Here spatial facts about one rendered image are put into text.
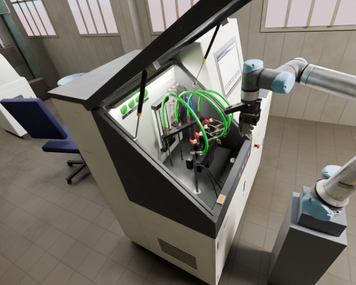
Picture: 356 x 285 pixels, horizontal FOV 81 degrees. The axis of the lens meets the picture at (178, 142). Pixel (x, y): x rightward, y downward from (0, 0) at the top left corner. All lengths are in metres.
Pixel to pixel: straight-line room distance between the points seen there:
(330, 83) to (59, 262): 2.33
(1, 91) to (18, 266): 2.62
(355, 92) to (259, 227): 1.54
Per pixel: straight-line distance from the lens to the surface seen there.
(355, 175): 0.89
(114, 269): 2.12
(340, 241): 1.32
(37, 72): 5.85
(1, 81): 4.30
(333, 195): 0.97
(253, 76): 0.88
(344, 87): 0.91
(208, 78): 1.39
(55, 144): 2.73
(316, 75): 0.92
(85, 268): 2.24
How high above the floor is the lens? 1.85
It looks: 38 degrees down
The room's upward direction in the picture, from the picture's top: 9 degrees counter-clockwise
